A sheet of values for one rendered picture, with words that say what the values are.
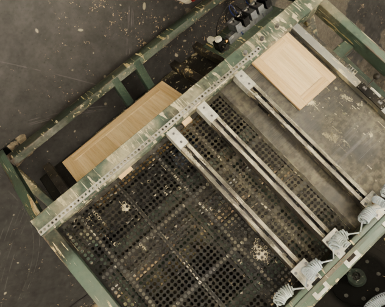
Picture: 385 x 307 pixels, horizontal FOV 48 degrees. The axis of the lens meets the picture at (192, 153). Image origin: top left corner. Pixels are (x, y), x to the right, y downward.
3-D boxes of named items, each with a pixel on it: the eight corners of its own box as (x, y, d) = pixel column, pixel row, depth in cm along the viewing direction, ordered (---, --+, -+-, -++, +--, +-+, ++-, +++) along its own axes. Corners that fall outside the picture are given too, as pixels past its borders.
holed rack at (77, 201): (257, 46, 261) (257, 45, 261) (261, 49, 261) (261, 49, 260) (38, 231, 232) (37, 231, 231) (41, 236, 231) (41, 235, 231)
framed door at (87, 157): (162, 82, 311) (161, 80, 310) (208, 113, 274) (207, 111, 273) (63, 164, 295) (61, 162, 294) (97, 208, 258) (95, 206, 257)
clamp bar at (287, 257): (176, 128, 253) (175, 114, 230) (324, 285, 230) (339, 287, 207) (164, 139, 251) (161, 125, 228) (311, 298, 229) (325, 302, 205)
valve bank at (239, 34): (253, -18, 274) (279, -11, 258) (258, 1, 285) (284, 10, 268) (194, 28, 265) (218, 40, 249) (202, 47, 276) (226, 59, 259)
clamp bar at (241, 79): (242, 72, 262) (247, 53, 239) (390, 218, 240) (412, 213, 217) (230, 82, 260) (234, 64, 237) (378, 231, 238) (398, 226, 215)
